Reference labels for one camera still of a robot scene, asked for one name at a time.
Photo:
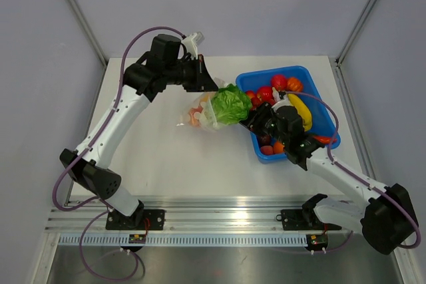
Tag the aluminium rail frame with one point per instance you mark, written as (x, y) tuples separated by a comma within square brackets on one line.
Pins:
[(187, 227)]

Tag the clear dotted zip top bag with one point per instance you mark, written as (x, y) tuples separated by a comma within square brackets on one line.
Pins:
[(207, 90)]

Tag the orange fruit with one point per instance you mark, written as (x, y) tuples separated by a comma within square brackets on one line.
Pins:
[(278, 148)]

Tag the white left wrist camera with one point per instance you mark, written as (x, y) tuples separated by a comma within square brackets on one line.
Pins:
[(192, 41)]

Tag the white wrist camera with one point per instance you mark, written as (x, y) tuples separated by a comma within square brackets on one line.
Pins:
[(281, 99), (192, 41)]

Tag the orange small pumpkin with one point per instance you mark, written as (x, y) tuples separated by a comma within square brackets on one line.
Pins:
[(294, 84)]

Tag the red apple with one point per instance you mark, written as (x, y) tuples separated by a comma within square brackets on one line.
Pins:
[(279, 82)]

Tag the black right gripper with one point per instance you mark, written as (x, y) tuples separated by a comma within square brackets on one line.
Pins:
[(257, 116)]

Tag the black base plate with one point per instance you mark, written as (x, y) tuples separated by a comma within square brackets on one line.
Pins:
[(301, 220), (153, 219)]

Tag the dark purple plum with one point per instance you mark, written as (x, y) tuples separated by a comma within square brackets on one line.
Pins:
[(264, 140)]

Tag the yellow banana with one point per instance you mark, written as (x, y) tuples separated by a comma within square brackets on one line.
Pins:
[(302, 110)]

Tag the green lettuce head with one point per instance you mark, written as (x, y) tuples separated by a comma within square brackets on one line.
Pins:
[(226, 107)]

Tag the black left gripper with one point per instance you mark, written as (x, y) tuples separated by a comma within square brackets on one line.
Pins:
[(202, 81)]

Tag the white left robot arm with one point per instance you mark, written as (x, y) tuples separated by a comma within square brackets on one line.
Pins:
[(88, 165)]

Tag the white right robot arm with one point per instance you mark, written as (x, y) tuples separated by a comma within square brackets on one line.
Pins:
[(384, 215)]

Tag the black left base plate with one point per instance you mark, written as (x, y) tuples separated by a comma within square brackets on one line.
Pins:
[(153, 219)]

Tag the small pink peach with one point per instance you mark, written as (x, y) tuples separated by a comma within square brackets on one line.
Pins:
[(267, 150)]

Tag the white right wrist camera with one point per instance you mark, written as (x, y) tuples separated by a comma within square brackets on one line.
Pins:
[(281, 99)]

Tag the blue plastic bin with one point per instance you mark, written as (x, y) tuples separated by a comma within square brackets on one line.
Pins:
[(322, 122)]

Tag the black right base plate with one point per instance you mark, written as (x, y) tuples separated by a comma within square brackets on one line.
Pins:
[(301, 220)]

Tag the orange carrot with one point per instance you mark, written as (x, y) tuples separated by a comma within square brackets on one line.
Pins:
[(325, 139)]

